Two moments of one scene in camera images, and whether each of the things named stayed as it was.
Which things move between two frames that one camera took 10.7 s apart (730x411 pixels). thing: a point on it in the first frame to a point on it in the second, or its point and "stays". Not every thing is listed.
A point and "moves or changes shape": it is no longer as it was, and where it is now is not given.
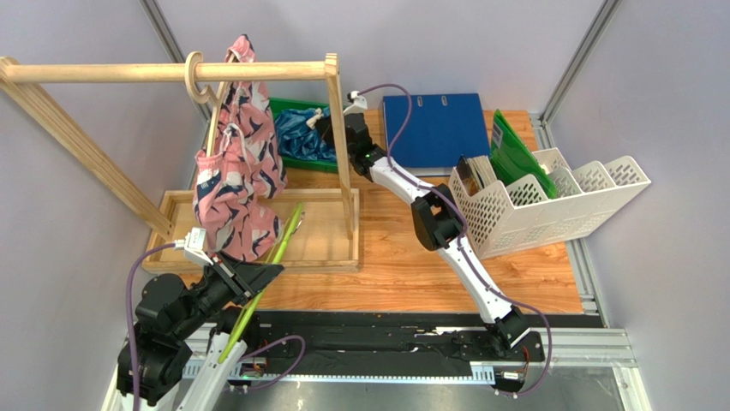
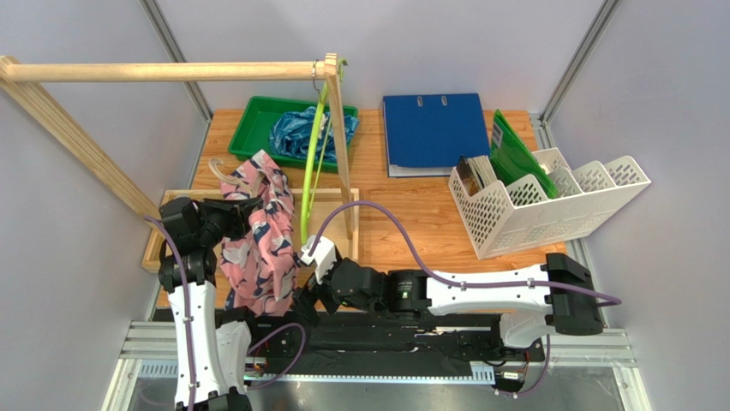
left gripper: [250, 276] to [230, 211]
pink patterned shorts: [236, 191] moves or changes shape
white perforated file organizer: [514, 212] stays
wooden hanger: [206, 96] to [251, 190]
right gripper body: [333, 129] to [317, 284]
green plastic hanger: [248, 310] to [316, 151]
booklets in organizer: [475, 173] stays
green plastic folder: [511, 154] stays
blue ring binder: [442, 128] stays
